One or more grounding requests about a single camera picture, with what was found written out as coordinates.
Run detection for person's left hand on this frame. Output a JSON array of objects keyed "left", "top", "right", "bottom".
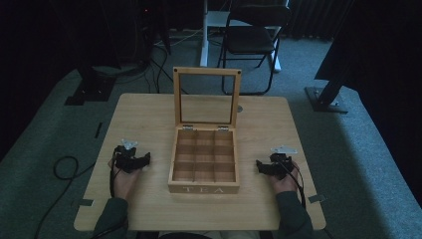
[{"left": 106, "top": 158, "right": 144, "bottom": 201}]

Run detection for black floor cables bundle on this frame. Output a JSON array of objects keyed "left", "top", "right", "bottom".
[{"left": 112, "top": 39, "right": 190, "bottom": 96}]

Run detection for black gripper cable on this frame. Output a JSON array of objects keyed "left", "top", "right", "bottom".
[
  {"left": 280, "top": 160, "right": 334, "bottom": 239},
  {"left": 89, "top": 147, "right": 128, "bottom": 239}
]

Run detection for black stand with flat base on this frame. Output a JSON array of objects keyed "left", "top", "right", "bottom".
[{"left": 64, "top": 63, "right": 117, "bottom": 107}]

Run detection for black looped floor cable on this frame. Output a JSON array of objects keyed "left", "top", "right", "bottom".
[{"left": 33, "top": 155, "right": 98, "bottom": 239}]

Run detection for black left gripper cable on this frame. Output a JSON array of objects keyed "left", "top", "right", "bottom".
[{"left": 89, "top": 147, "right": 128, "bottom": 239}]

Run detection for white floor cable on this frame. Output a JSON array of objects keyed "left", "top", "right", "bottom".
[{"left": 154, "top": 28, "right": 204, "bottom": 48}]

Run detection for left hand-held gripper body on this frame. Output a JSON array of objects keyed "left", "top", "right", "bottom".
[{"left": 113, "top": 138, "right": 143, "bottom": 174}]

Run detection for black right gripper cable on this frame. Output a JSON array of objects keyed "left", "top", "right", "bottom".
[{"left": 280, "top": 160, "right": 334, "bottom": 239}]

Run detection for black slanted stand with base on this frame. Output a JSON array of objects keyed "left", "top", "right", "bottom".
[{"left": 304, "top": 56, "right": 352, "bottom": 115}]

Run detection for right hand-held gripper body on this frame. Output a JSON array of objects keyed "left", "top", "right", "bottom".
[{"left": 268, "top": 144, "right": 299, "bottom": 181}]

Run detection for wooden tea box with lid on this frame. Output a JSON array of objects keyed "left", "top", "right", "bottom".
[{"left": 167, "top": 66, "right": 242, "bottom": 195}]

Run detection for person's right hand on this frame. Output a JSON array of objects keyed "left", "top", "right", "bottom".
[{"left": 268, "top": 161, "right": 301, "bottom": 195}]

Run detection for black folding chair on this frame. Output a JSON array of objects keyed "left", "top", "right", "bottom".
[{"left": 217, "top": 2, "right": 293, "bottom": 97}]

